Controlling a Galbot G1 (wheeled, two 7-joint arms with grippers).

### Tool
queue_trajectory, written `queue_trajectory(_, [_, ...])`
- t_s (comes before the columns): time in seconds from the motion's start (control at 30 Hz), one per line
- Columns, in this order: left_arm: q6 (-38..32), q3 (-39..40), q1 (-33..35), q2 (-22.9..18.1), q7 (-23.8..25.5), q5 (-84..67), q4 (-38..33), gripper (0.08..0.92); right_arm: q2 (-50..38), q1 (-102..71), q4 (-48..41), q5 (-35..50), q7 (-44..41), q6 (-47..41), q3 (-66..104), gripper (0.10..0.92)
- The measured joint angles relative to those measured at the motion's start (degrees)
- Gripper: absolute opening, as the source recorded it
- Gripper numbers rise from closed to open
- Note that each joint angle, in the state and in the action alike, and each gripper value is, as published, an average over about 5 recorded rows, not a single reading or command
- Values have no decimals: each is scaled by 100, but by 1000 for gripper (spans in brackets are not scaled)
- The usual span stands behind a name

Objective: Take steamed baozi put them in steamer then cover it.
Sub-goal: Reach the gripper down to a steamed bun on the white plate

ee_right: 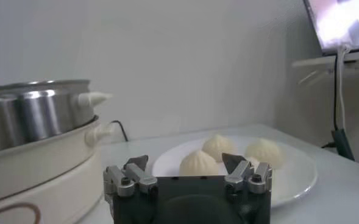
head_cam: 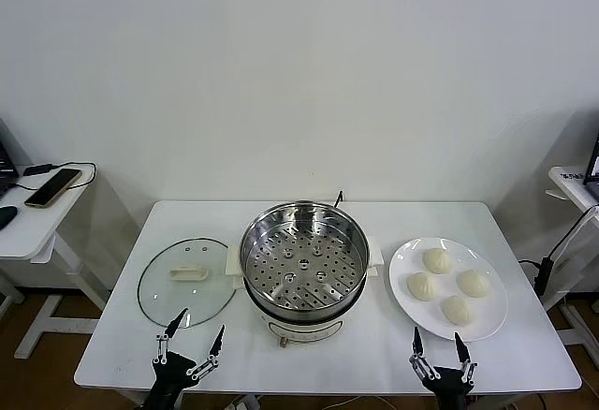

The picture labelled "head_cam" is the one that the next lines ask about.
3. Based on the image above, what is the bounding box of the steel steamer pot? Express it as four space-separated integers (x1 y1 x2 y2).
224 234 384 349

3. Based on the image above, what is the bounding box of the dark laptop on labelled table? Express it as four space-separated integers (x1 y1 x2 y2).
583 131 599 187

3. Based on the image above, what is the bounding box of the glass lid with white handle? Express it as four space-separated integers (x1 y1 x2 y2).
137 236 240 329

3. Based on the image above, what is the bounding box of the gold-edged black smartphone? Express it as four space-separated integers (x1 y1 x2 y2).
22 168 83 209

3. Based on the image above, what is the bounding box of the black charger with cable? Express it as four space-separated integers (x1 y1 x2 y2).
8 160 98 194

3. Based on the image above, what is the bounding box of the perforated steel steamer basket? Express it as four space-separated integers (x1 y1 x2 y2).
239 200 370 313

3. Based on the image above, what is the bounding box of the white side table with label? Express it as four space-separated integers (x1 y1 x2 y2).
542 165 599 350

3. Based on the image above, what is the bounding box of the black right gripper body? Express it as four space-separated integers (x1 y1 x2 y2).
420 365 478 410

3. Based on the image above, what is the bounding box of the dark laptop beside phone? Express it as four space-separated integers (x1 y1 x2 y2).
0 118 21 196

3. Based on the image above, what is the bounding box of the black power adapter cable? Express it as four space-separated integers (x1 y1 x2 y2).
518 206 599 297

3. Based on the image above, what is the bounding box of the white side table with phone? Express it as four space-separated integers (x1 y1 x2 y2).
0 164 111 359

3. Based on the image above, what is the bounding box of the white ceramic plate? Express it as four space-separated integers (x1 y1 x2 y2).
387 236 510 342

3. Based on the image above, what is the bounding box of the white steamed baozi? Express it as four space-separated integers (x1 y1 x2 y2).
440 295 476 326
405 271 439 300
422 246 456 274
456 269 491 299

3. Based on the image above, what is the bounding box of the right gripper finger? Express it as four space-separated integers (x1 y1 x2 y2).
452 331 479 388
408 326 442 382

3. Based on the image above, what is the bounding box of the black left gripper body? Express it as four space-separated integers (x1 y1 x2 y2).
142 351 197 410

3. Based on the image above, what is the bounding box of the black computer mouse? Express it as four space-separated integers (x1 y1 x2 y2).
0 205 19 232

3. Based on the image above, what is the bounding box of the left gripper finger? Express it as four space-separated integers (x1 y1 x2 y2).
185 324 226 382
150 307 190 365

